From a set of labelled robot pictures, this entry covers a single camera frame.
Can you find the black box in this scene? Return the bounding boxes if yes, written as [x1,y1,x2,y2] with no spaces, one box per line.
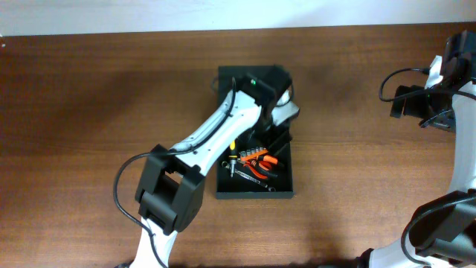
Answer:
[216,65,294,200]

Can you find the silver ring wrench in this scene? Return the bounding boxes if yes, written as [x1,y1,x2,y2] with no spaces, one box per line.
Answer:
[221,162,276,192]

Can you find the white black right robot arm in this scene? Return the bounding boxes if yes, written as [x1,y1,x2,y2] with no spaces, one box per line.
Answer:
[353,30,475,267]

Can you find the yellow black screwdriver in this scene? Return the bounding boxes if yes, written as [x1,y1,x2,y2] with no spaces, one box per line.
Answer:
[228,140,238,178]

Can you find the red black cutting pliers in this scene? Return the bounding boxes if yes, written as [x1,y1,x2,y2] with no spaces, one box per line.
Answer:
[239,159,278,180]

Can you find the orange black long-nose pliers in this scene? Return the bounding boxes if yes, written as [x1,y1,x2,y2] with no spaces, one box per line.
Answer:
[245,155,284,170]

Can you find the orange bit holder strip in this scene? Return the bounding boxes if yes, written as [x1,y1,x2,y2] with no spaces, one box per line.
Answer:
[239,147,268,162]

